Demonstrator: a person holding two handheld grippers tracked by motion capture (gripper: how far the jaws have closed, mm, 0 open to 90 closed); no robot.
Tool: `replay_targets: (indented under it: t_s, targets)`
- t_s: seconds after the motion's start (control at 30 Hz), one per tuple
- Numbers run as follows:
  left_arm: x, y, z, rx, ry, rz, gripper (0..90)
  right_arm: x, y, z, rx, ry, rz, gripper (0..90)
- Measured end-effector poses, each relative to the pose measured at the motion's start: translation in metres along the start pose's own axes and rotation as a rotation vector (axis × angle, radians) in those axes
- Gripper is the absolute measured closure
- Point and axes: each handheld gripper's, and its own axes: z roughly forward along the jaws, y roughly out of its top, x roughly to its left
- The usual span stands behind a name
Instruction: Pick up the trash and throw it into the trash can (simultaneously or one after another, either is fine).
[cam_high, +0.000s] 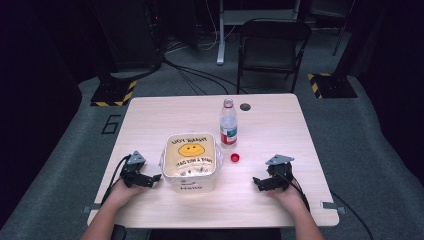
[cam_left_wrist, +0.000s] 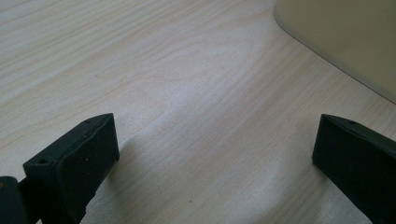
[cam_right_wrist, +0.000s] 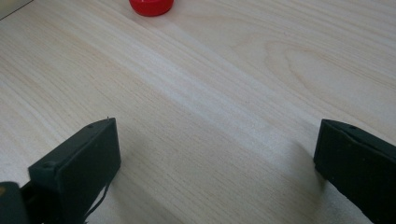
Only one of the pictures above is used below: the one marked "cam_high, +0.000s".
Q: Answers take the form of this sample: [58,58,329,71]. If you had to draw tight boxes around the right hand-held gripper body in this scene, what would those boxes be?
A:
[261,154,295,193]

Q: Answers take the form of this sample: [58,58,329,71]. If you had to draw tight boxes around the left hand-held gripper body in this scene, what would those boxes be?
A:
[119,150,150,189]

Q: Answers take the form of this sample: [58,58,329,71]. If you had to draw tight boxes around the white plastic bin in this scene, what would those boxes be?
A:
[161,133,218,195]

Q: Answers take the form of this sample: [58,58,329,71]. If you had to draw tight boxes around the smiley print plastic bag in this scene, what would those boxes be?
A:
[158,132,224,179]

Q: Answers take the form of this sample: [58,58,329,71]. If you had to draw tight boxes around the clear plastic bottle red label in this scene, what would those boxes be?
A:
[219,97,239,149]

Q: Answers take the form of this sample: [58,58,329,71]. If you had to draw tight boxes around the person's left hand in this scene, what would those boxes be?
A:
[107,179,148,205]

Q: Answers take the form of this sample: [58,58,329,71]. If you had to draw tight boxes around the person's right hand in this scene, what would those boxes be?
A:
[265,184,307,214]

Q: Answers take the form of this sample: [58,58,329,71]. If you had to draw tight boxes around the black chair part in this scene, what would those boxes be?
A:
[111,224,128,240]

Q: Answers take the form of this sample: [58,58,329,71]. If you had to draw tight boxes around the grey metal table clamp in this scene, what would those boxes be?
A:
[320,200,347,215]
[81,202,102,215]

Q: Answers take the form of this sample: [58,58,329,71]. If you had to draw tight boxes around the black stand base striped edge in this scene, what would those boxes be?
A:
[307,72,359,100]
[90,79,138,108]

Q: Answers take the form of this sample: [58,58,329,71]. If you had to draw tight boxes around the dark curtain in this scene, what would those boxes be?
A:
[344,0,424,188]
[0,0,113,231]

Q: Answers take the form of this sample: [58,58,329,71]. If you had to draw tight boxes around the black folding chair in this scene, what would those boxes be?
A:
[236,18,313,95]

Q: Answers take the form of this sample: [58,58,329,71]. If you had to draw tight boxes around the black equipment rack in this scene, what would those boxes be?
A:
[89,0,165,74]

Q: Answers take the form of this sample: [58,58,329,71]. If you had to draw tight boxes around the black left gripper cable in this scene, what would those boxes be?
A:
[99,154,132,205]

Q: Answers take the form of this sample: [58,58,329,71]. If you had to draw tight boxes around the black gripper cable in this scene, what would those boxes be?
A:
[276,171,311,213]
[99,154,132,205]

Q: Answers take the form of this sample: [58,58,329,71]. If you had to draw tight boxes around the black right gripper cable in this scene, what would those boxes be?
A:
[276,171,311,213]

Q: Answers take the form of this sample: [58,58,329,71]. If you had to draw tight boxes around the thin black cable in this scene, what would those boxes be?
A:
[329,190,375,240]

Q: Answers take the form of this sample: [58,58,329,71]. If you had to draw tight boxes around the black floor cable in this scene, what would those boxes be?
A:
[162,58,248,96]

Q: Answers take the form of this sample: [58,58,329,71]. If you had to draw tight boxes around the white cables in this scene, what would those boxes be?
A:
[165,0,238,54]

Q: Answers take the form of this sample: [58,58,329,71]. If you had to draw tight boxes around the white desk frame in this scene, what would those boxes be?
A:
[216,0,302,66]

